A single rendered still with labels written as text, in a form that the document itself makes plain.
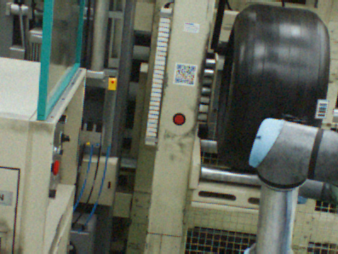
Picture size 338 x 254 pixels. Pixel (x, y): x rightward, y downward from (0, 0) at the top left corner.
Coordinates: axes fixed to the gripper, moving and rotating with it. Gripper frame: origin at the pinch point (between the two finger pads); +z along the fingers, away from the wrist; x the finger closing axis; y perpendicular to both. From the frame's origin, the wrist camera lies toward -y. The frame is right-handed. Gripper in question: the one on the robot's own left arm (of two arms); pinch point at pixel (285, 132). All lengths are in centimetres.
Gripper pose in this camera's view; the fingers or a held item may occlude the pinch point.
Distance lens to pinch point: 231.8
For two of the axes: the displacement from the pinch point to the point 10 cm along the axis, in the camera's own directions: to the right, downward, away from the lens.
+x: -9.9, -1.2, -0.1
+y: 1.2, -9.8, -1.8
